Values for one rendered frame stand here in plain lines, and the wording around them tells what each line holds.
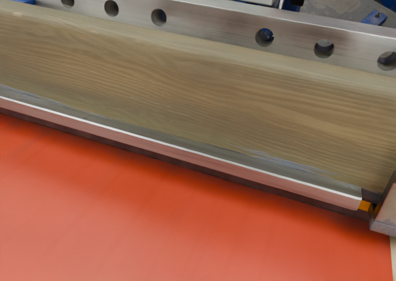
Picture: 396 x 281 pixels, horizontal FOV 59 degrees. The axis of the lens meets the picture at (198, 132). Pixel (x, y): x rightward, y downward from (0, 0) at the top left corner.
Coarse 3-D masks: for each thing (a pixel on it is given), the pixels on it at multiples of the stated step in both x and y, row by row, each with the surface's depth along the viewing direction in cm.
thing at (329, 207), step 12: (0, 108) 31; (36, 120) 30; (72, 132) 30; (84, 132) 29; (108, 144) 29; (120, 144) 28; (156, 156) 28; (168, 156) 27; (192, 168) 27; (204, 168) 27; (228, 180) 27; (240, 180) 26; (276, 192) 25; (288, 192) 25; (312, 204) 25; (324, 204) 25; (360, 216) 24
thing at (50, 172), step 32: (0, 128) 31; (32, 128) 31; (0, 160) 27; (32, 160) 28; (64, 160) 28; (96, 160) 28; (0, 192) 24; (32, 192) 25; (64, 192) 25; (0, 224) 22; (32, 224) 22; (0, 256) 20
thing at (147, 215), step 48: (96, 192) 25; (144, 192) 26; (192, 192) 26; (240, 192) 27; (48, 240) 21; (96, 240) 22; (144, 240) 22; (192, 240) 22; (240, 240) 23; (288, 240) 23; (336, 240) 23; (384, 240) 24
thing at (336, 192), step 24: (0, 96) 27; (24, 96) 28; (48, 120) 27; (72, 120) 26; (96, 120) 26; (144, 144) 25; (168, 144) 24; (192, 144) 24; (216, 168) 23; (240, 168) 23; (264, 168) 23; (288, 168) 23; (312, 192) 22; (336, 192) 21; (360, 192) 21
